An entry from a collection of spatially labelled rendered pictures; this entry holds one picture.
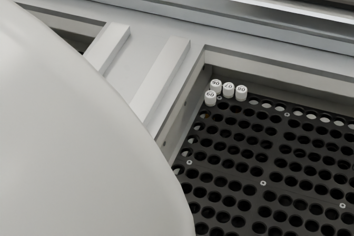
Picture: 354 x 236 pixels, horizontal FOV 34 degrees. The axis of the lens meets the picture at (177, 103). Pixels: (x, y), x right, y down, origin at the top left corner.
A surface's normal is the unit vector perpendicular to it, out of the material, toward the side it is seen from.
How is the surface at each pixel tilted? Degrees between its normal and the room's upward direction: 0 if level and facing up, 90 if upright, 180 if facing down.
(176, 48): 0
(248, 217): 0
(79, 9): 0
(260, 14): 90
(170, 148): 90
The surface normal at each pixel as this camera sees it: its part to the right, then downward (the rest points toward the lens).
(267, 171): -0.04, -0.69
